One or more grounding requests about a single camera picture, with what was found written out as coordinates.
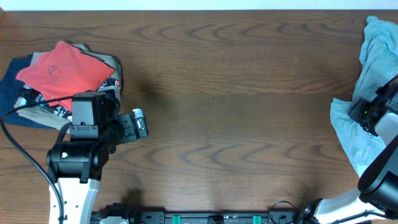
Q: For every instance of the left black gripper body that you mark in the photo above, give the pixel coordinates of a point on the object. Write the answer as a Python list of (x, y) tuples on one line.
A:
[(129, 127)]

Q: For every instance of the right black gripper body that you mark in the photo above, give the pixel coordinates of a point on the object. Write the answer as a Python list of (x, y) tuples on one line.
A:
[(359, 111)]

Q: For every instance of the light blue t-shirt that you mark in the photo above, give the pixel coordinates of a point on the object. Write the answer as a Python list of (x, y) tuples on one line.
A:
[(378, 58)]

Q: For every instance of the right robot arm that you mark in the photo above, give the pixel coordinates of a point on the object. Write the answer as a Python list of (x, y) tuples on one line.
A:
[(376, 195)]

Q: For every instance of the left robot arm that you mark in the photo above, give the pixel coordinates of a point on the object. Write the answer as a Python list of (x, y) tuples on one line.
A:
[(75, 166)]

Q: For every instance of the red folded shirt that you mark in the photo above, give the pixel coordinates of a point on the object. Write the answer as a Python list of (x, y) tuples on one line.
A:
[(65, 71)]

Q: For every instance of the khaki folded garment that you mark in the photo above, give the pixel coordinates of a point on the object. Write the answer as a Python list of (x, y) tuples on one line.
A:
[(41, 116)]

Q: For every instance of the black printed folded shirt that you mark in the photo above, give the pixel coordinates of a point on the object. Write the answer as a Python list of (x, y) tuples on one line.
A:
[(29, 95)]

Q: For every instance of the navy blue folded garment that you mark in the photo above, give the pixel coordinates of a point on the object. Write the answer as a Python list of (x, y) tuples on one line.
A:
[(10, 88)]

